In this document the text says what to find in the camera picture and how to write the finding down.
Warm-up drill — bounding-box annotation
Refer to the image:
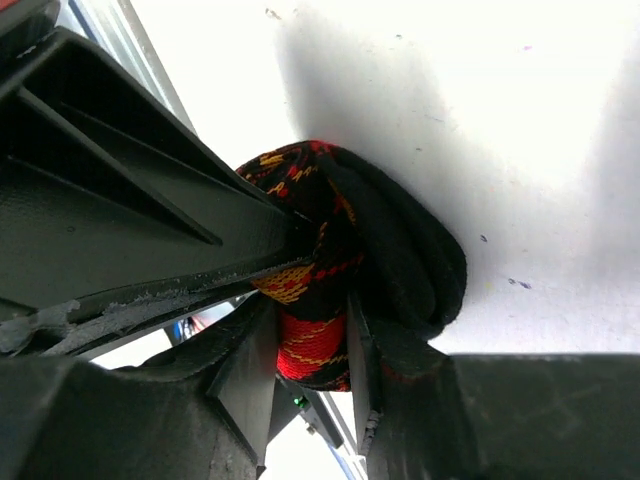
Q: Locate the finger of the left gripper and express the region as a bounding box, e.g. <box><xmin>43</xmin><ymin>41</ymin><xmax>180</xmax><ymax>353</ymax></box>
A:
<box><xmin>1</xmin><ymin>27</ymin><xmax>314</xmax><ymax>355</ymax></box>

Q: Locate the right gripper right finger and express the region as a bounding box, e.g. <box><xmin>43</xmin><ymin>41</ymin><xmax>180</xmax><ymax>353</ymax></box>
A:
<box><xmin>348</xmin><ymin>294</ymin><xmax>639</xmax><ymax>479</ymax></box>

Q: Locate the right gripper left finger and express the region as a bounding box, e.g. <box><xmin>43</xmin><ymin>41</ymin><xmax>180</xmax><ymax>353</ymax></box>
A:
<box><xmin>1</xmin><ymin>295</ymin><xmax>277</xmax><ymax>479</ymax></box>

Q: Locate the argyle patterned sock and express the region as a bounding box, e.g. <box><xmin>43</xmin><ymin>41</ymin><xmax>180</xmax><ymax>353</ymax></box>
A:
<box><xmin>237</xmin><ymin>140</ymin><xmax>467</xmax><ymax>392</ymax></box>

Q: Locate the aluminium frame rail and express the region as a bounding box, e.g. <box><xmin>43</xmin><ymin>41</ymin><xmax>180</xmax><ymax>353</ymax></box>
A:
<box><xmin>57</xmin><ymin>0</ymin><xmax>195</xmax><ymax>131</ymax></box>

